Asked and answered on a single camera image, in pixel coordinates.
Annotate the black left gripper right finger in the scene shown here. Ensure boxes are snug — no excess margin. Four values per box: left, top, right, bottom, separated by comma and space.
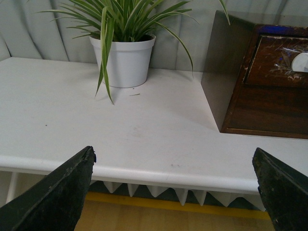
252, 148, 308, 231

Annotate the white plastic flower pot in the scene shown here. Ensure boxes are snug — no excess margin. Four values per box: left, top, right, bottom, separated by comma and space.
89, 34, 156, 88

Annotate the white drawer handle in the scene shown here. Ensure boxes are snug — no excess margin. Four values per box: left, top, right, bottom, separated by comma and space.
291, 52, 308, 73

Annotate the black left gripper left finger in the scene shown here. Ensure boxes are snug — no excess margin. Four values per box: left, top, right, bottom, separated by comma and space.
0, 146, 96, 231

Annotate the green spider plant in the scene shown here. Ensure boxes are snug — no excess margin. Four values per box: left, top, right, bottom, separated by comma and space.
26, 0, 231, 105

